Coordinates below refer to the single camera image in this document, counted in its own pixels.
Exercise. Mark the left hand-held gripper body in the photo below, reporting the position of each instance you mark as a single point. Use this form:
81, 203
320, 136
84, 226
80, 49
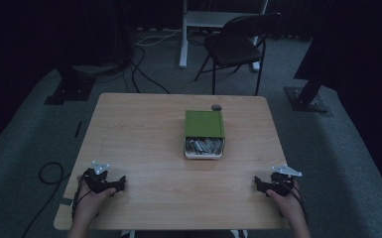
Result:
96, 181

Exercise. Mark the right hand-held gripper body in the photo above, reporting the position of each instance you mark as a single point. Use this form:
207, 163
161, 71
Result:
281, 183

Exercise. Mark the white drawer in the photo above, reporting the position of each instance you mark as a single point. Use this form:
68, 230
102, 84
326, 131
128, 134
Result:
205, 156

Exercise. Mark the green drawer box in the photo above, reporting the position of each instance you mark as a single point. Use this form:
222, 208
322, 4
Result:
204, 124

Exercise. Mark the person's left hand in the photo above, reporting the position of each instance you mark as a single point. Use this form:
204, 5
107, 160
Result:
89, 203

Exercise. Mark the person's right hand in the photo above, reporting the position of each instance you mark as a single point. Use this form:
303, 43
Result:
289, 205

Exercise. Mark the grey tape strip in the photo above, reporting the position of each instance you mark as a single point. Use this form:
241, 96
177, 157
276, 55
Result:
66, 201

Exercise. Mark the white table leg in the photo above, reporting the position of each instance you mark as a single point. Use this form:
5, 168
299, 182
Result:
239, 234
129, 234

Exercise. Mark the small black stick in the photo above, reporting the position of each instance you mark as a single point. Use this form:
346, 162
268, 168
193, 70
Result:
78, 129

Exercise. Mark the pile of grey packets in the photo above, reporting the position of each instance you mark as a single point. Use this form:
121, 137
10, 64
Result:
203, 146

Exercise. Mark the black stand with base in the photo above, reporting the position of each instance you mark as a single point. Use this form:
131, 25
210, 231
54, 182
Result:
71, 89
306, 100

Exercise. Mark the small grey round object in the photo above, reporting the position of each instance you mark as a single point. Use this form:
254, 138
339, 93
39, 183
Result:
216, 107

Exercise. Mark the black folding chair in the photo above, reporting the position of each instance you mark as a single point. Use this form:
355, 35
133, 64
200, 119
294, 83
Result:
233, 49

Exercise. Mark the white desk frame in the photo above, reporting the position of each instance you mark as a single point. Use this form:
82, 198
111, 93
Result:
184, 43

